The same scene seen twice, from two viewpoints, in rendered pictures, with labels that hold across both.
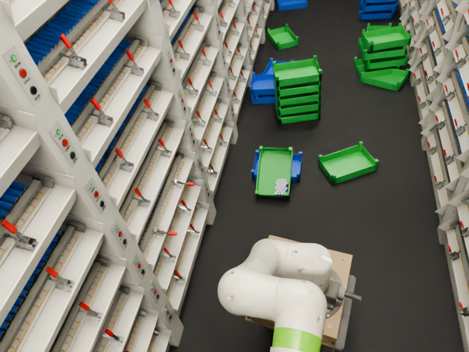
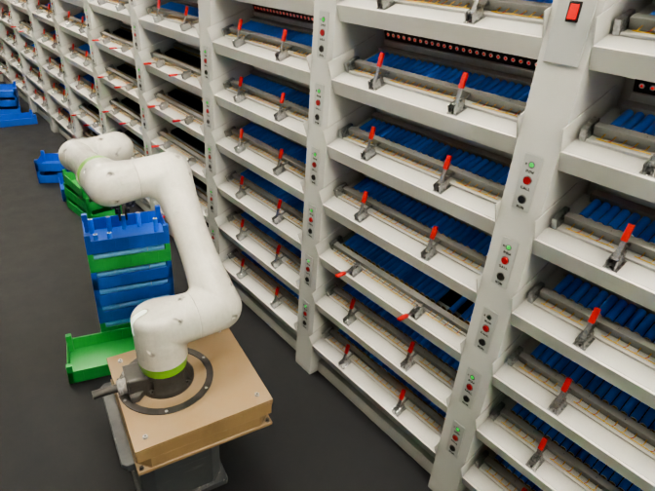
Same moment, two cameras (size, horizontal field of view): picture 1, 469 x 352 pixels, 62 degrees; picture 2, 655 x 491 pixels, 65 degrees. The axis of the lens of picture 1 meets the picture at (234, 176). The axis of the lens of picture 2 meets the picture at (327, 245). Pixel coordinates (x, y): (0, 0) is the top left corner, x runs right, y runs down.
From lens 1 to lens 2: 186 cm
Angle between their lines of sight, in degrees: 87
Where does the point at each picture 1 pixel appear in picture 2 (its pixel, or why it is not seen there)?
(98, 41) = (424, 12)
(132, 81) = (441, 105)
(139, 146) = (395, 169)
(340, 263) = (145, 430)
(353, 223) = not seen: outside the picture
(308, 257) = (160, 302)
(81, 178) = (318, 74)
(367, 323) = not seen: outside the picture
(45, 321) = (265, 111)
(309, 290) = (100, 166)
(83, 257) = (294, 126)
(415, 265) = not seen: outside the picture
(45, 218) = (295, 62)
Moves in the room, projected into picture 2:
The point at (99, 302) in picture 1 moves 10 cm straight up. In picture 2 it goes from (287, 175) to (288, 148)
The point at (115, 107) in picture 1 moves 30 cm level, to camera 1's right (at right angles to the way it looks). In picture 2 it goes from (398, 93) to (339, 115)
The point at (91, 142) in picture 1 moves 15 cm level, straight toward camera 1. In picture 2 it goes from (356, 79) to (302, 73)
